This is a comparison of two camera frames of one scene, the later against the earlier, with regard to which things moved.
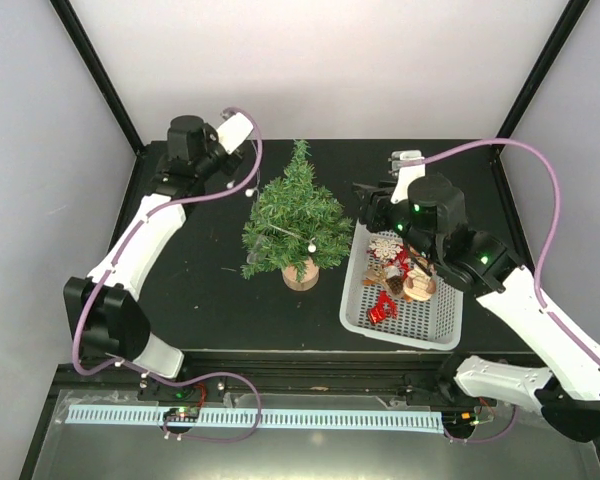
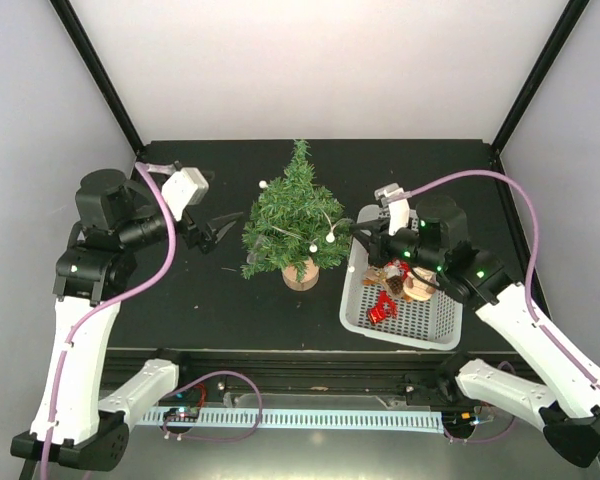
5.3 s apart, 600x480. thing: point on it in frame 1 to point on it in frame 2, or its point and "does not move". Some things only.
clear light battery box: (259, 254) does not move
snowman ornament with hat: (420, 284) does not move
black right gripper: (370, 212) to (376, 251)
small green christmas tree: (296, 226) does not move
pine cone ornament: (396, 284) does not move
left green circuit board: (182, 414) does not move
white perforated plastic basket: (435, 322) does not move
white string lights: (251, 191) to (330, 236)
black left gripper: (234, 161) to (214, 228)
